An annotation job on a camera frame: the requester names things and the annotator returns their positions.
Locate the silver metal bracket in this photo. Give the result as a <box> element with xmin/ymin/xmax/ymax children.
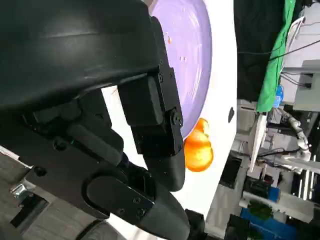
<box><xmin>9</xmin><ymin>183</ymin><xmax>29</xmax><ymax>199</ymax></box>

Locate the orange and white bread roll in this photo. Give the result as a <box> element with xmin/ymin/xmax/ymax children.
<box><xmin>183</xmin><ymin>117</ymin><xmax>215</xmax><ymax>173</ymax></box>

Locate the green cloth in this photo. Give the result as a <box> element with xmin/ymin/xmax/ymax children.
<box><xmin>256</xmin><ymin>0</ymin><xmax>305</xmax><ymax>113</ymax></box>

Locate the white board panel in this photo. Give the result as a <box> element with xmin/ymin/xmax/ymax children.
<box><xmin>248</xmin><ymin>112</ymin><xmax>269</xmax><ymax>172</ymax></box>

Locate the grey white machine cabinet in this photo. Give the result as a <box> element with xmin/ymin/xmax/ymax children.
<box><xmin>279</xmin><ymin>0</ymin><xmax>320</xmax><ymax>112</ymax></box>

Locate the black cable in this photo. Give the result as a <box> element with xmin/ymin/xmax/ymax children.
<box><xmin>237</xmin><ymin>39</ymin><xmax>320</xmax><ymax>61</ymax></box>

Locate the lilac plate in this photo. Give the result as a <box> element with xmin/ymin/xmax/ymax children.
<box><xmin>144</xmin><ymin>0</ymin><xmax>213</xmax><ymax>141</ymax></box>

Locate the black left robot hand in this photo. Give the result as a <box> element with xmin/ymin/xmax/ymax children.
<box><xmin>0</xmin><ymin>0</ymin><xmax>193</xmax><ymax>240</ymax></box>

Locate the black curtain backdrop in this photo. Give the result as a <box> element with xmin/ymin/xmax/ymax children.
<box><xmin>233</xmin><ymin>0</ymin><xmax>291</xmax><ymax>102</ymax></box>

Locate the blue crate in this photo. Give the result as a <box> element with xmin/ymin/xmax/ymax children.
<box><xmin>239</xmin><ymin>207</ymin><xmax>298</xmax><ymax>240</ymax></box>

